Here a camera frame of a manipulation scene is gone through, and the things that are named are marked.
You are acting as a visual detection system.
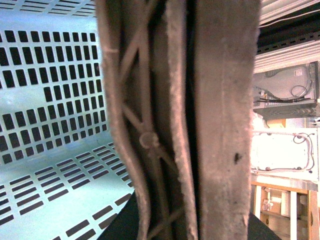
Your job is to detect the light blue plastic basket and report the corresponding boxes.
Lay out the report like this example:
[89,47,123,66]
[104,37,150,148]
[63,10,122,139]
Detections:
[0,0,262,240]

